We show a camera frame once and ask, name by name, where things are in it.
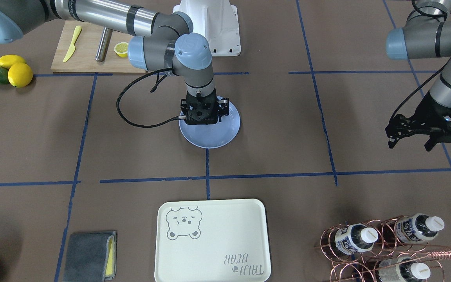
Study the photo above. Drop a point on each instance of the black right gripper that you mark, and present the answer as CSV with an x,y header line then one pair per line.
x,y
223,109

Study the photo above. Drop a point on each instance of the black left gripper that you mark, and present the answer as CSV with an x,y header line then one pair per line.
x,y
425,114

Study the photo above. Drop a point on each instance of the blue plate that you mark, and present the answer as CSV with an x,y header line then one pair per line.
x,y
213,136

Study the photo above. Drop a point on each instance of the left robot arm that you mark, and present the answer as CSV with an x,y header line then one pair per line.
x,y
427,34

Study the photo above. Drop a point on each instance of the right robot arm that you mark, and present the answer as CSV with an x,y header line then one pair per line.
x,y
160,43

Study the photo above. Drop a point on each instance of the dark drink bottle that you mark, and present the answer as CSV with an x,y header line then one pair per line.
x,y
343,242
415,229
399,269

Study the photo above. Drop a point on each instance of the lemon half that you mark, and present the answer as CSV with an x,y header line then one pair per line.
x,y
121,49

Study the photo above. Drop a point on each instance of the cream bear tray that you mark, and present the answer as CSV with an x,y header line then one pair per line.
x,y
212,241

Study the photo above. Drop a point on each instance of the steel cylinder tool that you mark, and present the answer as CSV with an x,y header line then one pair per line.
x,y
103,45

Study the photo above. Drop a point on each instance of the wooden cutting board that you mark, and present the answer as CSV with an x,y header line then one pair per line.
x,y
84,57

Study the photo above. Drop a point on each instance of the yellow plastic knife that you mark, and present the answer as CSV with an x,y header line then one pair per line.
x,y
72,47

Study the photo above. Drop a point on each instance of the grey folded cloth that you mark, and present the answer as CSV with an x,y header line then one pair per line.
x,y
91,257

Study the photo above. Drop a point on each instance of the round yellow lemon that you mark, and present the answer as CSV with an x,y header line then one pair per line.
x,y
20,75

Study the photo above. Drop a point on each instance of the oval yellow lemon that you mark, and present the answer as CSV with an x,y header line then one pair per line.
x,y
9,60

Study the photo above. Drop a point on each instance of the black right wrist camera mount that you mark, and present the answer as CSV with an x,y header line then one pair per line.
x,y
200,110

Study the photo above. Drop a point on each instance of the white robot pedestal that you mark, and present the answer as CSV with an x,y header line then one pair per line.
x,y
217,21

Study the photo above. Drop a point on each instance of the copper wire bottle rack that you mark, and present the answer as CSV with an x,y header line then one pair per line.
x,y
364,266

